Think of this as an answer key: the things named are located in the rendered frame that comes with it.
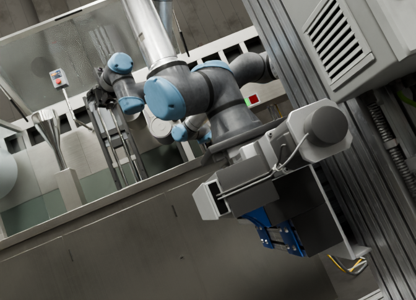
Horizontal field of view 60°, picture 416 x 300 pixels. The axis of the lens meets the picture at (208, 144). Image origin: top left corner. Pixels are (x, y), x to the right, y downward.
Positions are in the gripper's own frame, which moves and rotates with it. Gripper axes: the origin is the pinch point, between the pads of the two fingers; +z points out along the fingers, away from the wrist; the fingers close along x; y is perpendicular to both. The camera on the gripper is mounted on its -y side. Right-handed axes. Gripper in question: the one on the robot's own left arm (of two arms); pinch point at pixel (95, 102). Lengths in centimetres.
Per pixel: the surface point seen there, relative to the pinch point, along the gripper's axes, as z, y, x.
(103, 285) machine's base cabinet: 37, 70, -2
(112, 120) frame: 36.4, -6.7, 19.5
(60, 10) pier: 178, -185, 48
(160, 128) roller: 34, 1, 43
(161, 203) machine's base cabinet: 17, 43, 25
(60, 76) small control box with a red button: 56, -44, 3
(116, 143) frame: 34.7, 6.8, 17.9
